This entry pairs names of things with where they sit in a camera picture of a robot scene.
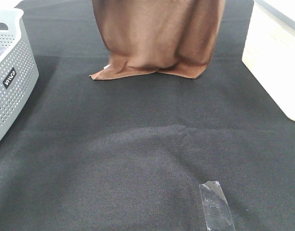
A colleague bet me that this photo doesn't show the brown microfibre towel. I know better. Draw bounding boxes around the brown microfibre towel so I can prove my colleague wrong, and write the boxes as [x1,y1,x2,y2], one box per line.
[91,0,226,80]

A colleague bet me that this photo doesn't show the white plastic storage bin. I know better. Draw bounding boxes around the white plastic storage bin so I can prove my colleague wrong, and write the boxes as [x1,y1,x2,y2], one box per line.
[242,0,295,121]

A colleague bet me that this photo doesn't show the black table mat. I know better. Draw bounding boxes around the black table mat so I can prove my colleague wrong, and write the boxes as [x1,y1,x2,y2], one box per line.
[0,0,295,231]

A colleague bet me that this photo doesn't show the clear tape strip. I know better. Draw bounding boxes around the clear tape strip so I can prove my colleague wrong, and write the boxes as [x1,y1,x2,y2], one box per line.
[199,181,235,231]

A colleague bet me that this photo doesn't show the grey perforated laundry basket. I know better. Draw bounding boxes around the grey perforated laundry basket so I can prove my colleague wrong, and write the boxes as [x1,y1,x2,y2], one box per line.
[0,8,39,141]

